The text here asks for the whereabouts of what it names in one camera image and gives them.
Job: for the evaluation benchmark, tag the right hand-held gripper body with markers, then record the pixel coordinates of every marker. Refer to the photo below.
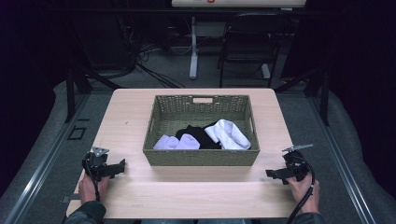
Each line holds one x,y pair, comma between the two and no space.
295,166

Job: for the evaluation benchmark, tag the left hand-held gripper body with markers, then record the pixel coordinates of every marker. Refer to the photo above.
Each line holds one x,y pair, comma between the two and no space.
96,163

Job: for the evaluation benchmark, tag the lavender sock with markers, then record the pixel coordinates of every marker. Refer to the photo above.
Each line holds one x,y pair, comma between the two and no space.
188,142
166,143

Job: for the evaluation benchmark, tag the white sock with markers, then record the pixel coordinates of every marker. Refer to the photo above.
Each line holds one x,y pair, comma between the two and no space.
230,133

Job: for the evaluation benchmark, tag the green woven basket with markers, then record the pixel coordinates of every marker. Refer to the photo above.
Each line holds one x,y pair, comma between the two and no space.
174,118

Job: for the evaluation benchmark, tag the black sock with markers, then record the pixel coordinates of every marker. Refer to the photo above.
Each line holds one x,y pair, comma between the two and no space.
202,135

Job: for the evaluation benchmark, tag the person's left hand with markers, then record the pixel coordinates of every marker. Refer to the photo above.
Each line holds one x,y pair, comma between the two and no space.
87,189

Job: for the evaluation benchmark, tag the person's right hand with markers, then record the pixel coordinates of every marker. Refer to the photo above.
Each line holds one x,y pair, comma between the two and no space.
306,196

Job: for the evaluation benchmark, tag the floor socket plate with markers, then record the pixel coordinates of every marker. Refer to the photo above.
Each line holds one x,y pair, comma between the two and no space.
77,133

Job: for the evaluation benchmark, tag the black metal stand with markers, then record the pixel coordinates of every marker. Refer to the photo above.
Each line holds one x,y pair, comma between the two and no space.
71,93
323,93

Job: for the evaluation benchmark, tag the black chair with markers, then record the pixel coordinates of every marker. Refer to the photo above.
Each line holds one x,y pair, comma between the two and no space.
249,40

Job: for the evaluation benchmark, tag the white desk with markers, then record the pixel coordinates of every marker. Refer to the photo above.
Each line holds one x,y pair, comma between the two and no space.
236,3

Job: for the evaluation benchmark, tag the aluminium floor rail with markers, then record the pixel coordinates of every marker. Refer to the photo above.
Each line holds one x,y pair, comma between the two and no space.
342,168
40,174

